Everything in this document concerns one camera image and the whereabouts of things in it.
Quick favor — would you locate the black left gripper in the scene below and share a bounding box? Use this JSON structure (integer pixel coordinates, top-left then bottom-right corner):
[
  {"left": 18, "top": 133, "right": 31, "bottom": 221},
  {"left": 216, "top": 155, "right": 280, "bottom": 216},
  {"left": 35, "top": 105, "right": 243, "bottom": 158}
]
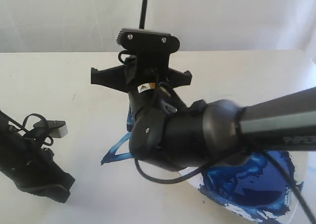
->
[{"left": 0, "top": 112, "right": 76, "bottom": 203}]

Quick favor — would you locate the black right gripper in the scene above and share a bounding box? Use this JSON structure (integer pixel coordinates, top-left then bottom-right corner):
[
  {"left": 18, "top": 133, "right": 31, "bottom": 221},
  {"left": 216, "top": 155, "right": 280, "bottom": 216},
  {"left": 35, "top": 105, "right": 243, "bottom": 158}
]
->
[{"left": 91, "top": 61, "right": 193, "bottom": 125}]

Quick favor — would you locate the black left camera cable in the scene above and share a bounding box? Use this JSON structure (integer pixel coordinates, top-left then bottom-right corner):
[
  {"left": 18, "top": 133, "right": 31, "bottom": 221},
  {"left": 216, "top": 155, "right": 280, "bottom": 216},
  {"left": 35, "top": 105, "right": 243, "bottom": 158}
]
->
[{"left": 7, "top": 113, "right": 54, "bottom": 147}]

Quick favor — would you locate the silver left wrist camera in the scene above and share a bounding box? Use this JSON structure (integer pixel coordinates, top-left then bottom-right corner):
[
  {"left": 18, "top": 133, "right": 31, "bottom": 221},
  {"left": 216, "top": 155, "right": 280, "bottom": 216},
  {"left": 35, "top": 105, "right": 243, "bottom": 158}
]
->
[{"left": 33, "top": 120, "right": 68, "bottom": 138}]

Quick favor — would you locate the black paintbrush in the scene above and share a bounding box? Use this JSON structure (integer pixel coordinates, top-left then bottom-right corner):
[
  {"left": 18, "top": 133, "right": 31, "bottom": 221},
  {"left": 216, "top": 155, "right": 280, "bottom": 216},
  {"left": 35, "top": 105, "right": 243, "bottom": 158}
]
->
[{"left": 139, "top": 0, "right": 148, "bottom": 29}]

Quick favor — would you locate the white square paint plate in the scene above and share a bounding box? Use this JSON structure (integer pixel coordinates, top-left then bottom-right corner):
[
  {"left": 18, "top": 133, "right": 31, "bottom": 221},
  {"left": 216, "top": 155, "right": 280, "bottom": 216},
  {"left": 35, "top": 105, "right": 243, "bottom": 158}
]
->
[{"left": 188, "top": 153, "right": 298, "bottom": 224}]

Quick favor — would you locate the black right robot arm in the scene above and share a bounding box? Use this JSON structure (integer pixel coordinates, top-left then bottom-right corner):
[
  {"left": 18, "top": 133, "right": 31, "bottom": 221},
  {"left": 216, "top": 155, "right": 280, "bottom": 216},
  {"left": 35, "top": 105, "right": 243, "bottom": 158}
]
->
[{"left": 91, "top": 62, "right": 316, "bottom": 171}]

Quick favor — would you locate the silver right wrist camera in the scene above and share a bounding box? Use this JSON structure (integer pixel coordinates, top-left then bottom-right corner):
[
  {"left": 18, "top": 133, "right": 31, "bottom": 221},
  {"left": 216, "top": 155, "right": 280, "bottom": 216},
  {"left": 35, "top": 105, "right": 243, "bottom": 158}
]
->
[{"left": 116, "top": 28, "right": 180, "bottom": 72}]

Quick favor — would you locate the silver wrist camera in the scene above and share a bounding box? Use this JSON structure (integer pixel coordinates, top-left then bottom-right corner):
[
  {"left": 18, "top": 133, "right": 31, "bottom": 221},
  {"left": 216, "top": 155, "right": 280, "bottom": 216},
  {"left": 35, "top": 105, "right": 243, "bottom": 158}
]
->
[
  {"left": 116, "top": 28, "right": 180, "bottom": 72},
  {"left": 33, "top": 120, "right": 68, "bottom": 138}
]

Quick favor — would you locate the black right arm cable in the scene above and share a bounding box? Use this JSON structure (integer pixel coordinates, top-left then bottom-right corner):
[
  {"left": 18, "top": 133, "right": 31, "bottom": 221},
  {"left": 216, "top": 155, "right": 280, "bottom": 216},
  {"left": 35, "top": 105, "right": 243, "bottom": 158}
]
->
[{"left": 118, "top": 50, "right": 316, "bottom": 224}]

